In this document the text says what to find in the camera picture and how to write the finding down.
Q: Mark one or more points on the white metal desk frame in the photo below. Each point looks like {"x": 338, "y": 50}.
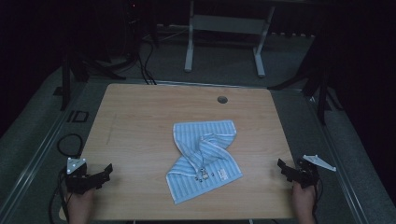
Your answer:
{"x": 227, "y": 24}

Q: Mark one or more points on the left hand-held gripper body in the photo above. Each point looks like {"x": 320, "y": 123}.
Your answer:
{"x": 77, "y": 182}

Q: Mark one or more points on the black metal stand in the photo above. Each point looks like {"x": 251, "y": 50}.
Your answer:
{"x": 74, "y": 67}
{"x": 314, "y": 81}

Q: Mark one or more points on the blue striped towel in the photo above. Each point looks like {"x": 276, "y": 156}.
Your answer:
{"x": 202, "y": 161}

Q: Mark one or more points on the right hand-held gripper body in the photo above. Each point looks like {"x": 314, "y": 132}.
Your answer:
{"x": 308, "y": 174}

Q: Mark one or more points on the person's left hand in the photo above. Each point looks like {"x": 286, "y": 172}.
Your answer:
{"x": 80, "y": 201}

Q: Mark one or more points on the person's right hand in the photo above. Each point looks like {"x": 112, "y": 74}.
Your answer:
{"x": 303, "y": 199}

